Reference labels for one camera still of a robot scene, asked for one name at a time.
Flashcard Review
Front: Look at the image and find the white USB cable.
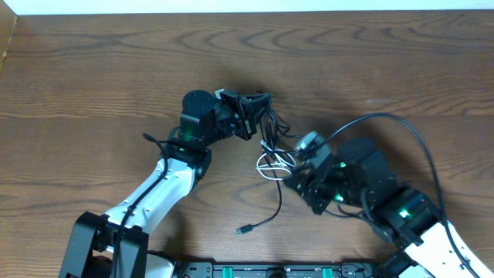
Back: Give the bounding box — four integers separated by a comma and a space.
255, 140, 298, 181

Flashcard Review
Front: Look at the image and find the black USB cable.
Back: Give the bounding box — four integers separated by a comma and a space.
235, 103, 303, 236

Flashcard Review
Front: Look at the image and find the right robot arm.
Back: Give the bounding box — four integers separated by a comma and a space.
284, 134, 493, 277

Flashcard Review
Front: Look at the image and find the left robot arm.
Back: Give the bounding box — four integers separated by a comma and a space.
59, 89, 272, 278

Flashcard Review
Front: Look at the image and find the right camera black cable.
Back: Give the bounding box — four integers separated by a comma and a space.
316, 112, 483, 278

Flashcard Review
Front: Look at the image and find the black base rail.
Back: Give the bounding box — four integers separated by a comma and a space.
142, 252, 425, 278

